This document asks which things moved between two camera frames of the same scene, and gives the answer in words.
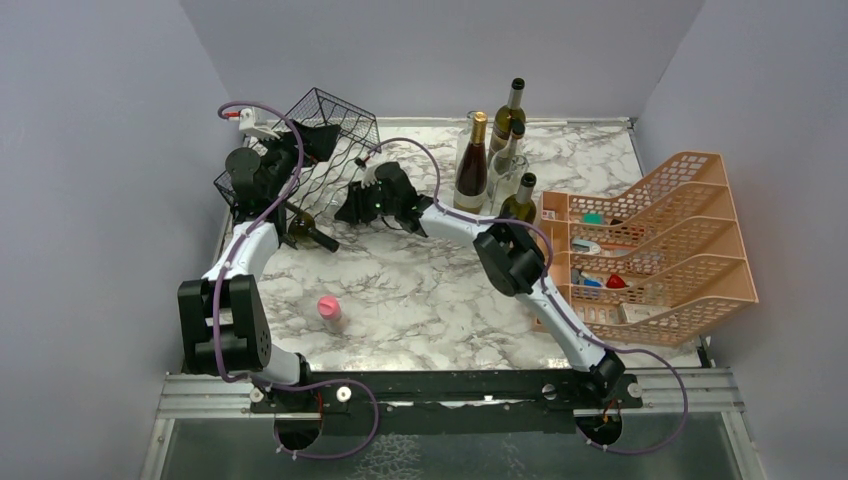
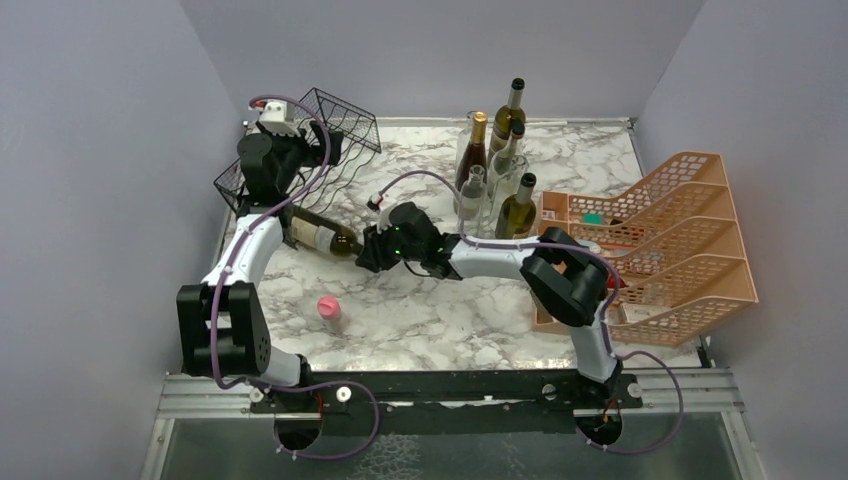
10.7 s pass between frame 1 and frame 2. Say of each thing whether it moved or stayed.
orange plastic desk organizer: stayed
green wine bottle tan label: stayed
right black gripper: moved
